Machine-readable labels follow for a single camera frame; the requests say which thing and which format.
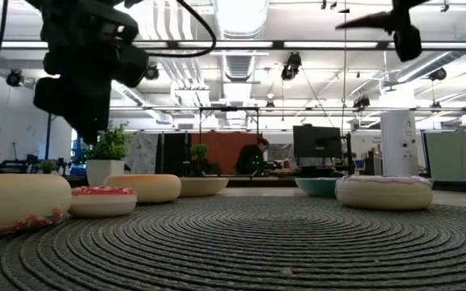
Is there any tiny green plant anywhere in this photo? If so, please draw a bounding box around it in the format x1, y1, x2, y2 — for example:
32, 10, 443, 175
38, 159, 60, 175

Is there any black rig frame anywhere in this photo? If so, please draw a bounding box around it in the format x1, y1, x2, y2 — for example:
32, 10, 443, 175
0, 39, 466, 52

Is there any teal bowl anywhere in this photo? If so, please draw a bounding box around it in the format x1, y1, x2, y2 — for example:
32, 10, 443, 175
294, 176, 435, 198

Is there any large pink iced donut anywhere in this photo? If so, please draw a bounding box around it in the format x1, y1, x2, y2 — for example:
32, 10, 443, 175
0, 173, 73, 238

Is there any white round column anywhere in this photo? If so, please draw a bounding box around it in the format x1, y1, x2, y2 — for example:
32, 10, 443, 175
380, 111, 420, 178

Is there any beige bowl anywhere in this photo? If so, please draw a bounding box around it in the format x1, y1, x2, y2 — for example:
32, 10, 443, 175
178, 176, 230, 198

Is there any orange partition panel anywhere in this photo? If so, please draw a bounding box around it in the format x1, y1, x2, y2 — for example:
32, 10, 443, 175
190, 129, 263, 175

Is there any green plant in white pot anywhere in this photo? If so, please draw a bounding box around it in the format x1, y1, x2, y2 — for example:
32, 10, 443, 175
85, 123, 131, 187

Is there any small red sprinkled donut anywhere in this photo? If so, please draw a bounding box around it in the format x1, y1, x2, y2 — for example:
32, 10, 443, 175
68, 185, 138, 219

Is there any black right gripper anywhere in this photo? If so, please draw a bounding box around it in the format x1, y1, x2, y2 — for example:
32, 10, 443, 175
335, 0, 432, 62

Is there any person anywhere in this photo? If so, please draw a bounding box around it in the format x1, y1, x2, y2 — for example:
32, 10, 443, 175
235, 137, 271, 175

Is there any white ceiling air duct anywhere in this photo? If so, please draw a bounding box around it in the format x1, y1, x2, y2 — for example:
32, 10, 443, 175
212, 0, 270, 130

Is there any pale green partition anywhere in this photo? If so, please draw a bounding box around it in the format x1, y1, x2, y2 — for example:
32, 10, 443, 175
422, 129, 466, 183

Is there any black computer monitor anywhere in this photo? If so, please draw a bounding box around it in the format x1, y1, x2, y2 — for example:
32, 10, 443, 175
292, 124, 343, 159

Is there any lilac iced donut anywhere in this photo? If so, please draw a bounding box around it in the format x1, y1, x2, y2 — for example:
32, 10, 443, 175
334, 175, 434, 211

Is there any small green desk plant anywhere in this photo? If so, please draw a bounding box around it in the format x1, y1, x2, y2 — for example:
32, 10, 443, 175
189, 143, 210, 177

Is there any plain yellow donut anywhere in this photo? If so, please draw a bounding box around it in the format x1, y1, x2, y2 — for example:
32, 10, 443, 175
103, 173, 182, 204

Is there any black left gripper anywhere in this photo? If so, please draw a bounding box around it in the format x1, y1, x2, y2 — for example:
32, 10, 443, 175
33, 0, 150, 145

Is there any round grey woven mat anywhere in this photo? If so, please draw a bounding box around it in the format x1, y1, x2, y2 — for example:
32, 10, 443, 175
0, 196, 466, 291

